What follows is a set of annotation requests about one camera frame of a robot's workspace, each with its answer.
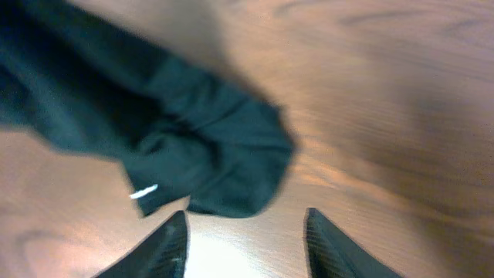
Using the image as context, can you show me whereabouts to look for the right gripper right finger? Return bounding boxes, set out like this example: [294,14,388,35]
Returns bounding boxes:
[304,208,401,278]

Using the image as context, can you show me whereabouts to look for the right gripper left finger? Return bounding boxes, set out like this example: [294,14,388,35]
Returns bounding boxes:
[95,211,189,278]

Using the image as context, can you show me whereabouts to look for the black t-shirt with logo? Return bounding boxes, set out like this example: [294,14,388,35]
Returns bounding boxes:
[1,1,293,218]

